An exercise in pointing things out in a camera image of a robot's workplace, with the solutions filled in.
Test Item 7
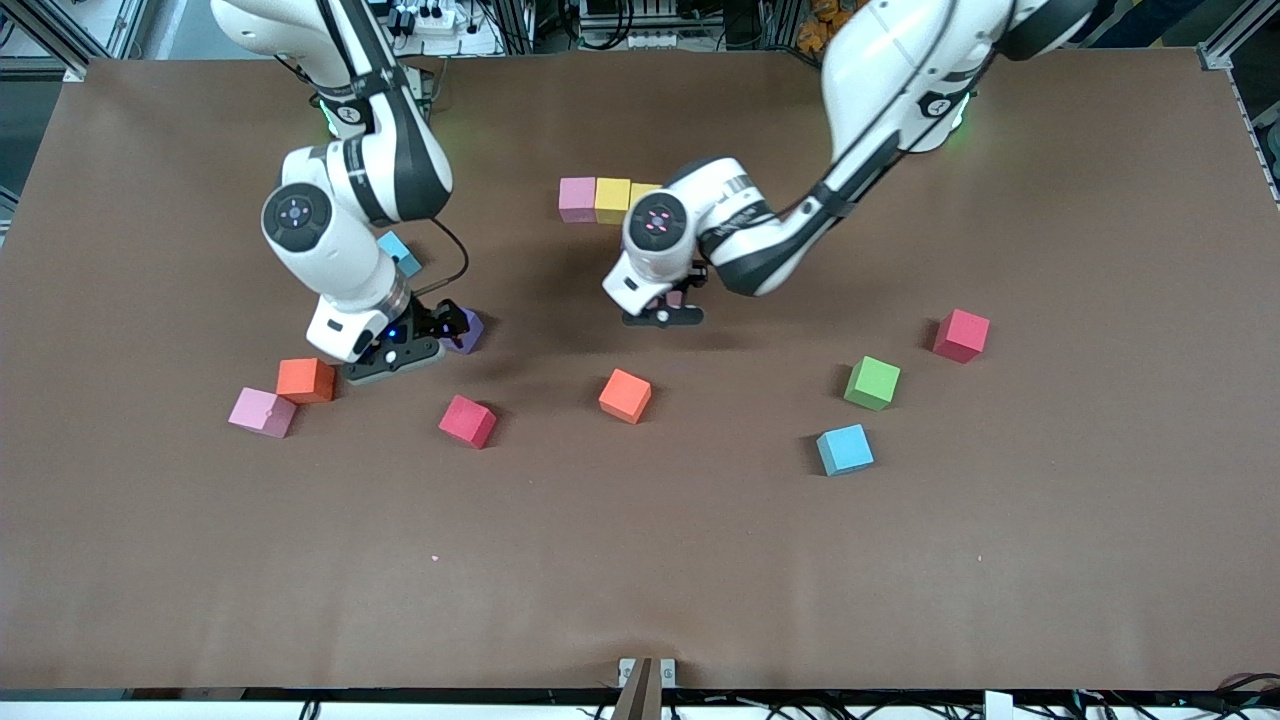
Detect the light blue foam block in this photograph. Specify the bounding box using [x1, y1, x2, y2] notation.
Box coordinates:
[816, 423, 876, 477]
[377, 231, 424, 279]

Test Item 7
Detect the orange foam block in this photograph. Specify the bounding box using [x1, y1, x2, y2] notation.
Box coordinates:
[276, 357, 337, 405]
[598, 368, 653, 425]

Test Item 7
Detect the red foam block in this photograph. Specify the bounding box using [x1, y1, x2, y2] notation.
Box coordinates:
[438, 394, 499, 450]
[932, 308, 992, 364]

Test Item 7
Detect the pink foam block with dent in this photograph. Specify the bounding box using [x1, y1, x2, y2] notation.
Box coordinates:
[228, 387, 299, 439]

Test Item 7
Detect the green foam block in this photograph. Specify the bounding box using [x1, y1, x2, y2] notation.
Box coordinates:
[843, 355, 902, 412]

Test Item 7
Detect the white power strip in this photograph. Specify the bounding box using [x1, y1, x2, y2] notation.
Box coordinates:
[380, 3, 463, 39]
[583, 28, 701, 51]

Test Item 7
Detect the bag of orange snacks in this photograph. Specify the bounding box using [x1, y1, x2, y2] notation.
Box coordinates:
[797, 0, 851, 53]

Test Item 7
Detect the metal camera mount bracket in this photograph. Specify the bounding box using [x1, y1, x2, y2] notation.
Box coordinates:
[612, 657, 678, 720]

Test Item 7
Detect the aluminium frame post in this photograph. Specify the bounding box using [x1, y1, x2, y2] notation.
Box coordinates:
[0, 0, 151, 83]
[1195, 0, 1280, 71]

